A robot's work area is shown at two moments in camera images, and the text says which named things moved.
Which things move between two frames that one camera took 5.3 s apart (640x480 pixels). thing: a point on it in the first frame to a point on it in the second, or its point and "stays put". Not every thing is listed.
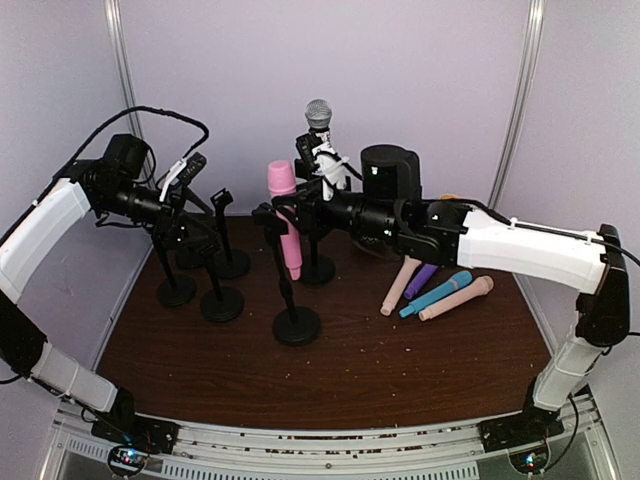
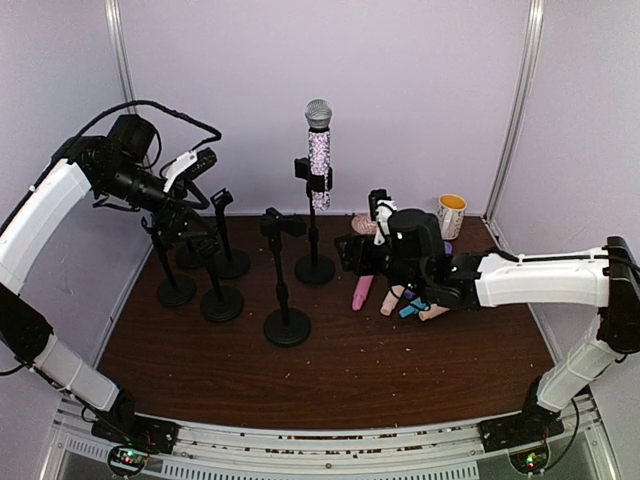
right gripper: x=309 y=220 to x=358 y=247
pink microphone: x=282 y=183 to x=361 y=291
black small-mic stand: x=224 y=304 stays put
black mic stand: x=189 y=258 stays put
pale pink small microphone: x=402 y=277 stays put
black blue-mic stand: x=230 y=263 stays put
